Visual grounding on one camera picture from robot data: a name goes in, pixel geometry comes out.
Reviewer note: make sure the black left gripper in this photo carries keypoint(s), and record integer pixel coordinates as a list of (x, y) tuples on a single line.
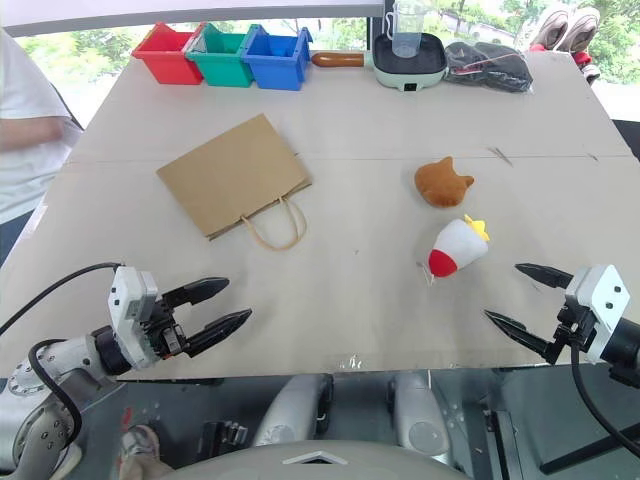
[(167, 340)]

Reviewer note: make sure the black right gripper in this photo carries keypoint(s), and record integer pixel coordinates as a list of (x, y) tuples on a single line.
[(575, 325)]

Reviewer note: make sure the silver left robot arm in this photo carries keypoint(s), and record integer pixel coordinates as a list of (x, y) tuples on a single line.
[(55, 357)]

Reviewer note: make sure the black clothing in plastic bag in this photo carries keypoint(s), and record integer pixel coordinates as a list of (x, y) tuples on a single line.
[(490, 70)]

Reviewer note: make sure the red white fries plush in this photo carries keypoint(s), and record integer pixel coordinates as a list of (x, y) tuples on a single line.
[(460, 245)]

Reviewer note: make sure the silver left robot leg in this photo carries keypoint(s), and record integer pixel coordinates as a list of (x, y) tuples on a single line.
[(290, 410)]

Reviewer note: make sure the silver robot leg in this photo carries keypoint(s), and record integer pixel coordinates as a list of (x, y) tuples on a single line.
[(420, 415), (290, 410)]

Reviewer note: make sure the white pink sneaker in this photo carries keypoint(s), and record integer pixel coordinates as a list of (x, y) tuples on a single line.
[(140, 445)]

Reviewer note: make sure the brown cat plush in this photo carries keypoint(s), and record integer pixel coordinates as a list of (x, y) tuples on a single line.
[(442, 185)]

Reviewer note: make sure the silver right robot leg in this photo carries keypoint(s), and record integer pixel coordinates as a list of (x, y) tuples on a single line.
[(420, 415)]

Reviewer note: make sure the grey robot torso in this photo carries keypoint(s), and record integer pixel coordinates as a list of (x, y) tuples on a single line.
[(320, 467)]

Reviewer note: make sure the green plastic bin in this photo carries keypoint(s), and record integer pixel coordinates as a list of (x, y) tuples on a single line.
[(220, 67)]

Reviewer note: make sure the blue plastic bin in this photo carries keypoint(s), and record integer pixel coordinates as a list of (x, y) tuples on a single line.
[(275, 72)]

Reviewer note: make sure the red plastic bin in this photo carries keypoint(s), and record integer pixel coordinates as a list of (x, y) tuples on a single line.
[(165, 62)]

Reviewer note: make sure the person in white shirt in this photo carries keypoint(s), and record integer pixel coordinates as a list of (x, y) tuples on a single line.
[(25, 125)]

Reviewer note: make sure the mint green electric frying pan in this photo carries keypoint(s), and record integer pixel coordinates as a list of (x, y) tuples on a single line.
[(407, 75)]

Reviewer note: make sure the beige sneaker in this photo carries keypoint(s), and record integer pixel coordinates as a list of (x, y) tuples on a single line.
[(582, 27), (550, 27)]

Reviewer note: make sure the clear plastic measuring cup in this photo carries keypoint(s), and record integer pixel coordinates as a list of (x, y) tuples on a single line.
[(407, 42)]

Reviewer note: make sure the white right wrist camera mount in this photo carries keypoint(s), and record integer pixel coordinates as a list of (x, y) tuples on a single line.
[(605, 295)]

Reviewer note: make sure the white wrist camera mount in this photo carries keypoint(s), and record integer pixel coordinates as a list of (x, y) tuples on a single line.
[(131, 295), (605, 295)]

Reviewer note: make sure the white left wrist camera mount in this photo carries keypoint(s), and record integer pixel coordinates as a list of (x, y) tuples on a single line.
[(131, 295)]

